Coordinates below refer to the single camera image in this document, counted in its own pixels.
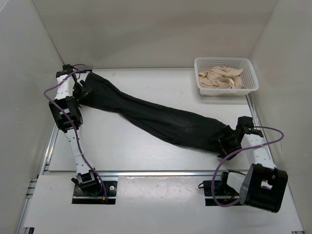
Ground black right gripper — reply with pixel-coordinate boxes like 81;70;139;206
210;125;243;160

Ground black trousers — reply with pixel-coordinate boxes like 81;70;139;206
82;72;226;154

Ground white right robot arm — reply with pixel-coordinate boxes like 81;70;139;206
211;126;288;213

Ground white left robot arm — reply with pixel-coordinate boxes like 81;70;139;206
43;65;102;195

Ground beige trousers in basket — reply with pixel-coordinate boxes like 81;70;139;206
198;66;247;89

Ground white plastic basket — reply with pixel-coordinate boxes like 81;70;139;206
194;57;259;96

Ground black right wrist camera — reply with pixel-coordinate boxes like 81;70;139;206
236;116;254;130

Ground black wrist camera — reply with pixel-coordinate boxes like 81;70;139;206
62;64;72;73
236;116;254;130

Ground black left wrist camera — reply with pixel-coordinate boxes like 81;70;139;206
62;64;72;73

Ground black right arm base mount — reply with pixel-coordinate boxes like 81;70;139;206
198;176;239;206

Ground aluminium front frame rail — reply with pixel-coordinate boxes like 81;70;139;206
35;170;215;179

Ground aluminium frame rail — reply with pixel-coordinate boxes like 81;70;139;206
35;170;215;179
246;94;306;234
15;124;59;234

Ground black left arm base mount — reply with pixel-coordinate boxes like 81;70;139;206
72;176;118;205

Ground aluminium right frame rail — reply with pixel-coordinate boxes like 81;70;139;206
246;94;306;234

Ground aluminium left frame rail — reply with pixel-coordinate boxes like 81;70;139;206
15;124;59;234

